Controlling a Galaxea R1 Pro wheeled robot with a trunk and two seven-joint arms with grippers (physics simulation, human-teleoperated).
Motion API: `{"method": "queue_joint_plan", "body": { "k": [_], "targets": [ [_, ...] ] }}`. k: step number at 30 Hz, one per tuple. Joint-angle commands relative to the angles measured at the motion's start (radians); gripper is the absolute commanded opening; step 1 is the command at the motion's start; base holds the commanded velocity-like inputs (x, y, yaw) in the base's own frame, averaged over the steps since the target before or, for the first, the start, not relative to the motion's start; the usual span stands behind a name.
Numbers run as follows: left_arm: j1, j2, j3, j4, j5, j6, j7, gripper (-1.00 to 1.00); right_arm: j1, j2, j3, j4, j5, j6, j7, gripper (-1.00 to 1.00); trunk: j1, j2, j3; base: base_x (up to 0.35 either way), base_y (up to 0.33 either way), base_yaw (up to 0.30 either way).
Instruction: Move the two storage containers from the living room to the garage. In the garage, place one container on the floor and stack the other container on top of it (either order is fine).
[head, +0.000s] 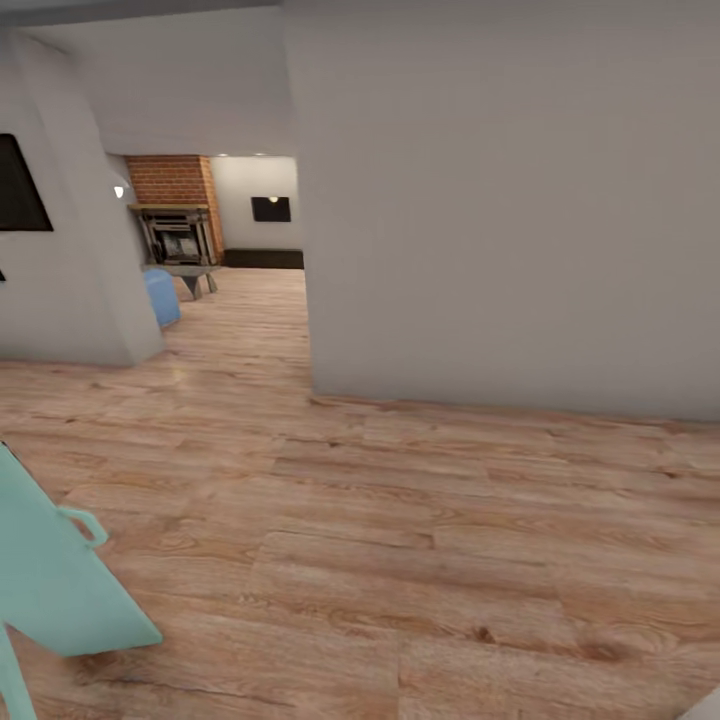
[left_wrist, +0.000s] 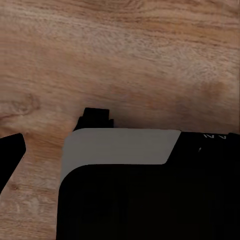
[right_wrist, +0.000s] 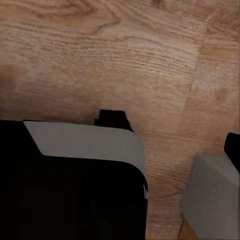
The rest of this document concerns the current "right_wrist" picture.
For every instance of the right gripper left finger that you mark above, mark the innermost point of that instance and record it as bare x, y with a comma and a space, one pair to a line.
12, 149

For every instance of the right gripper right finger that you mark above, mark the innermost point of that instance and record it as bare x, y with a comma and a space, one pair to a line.
232, 149

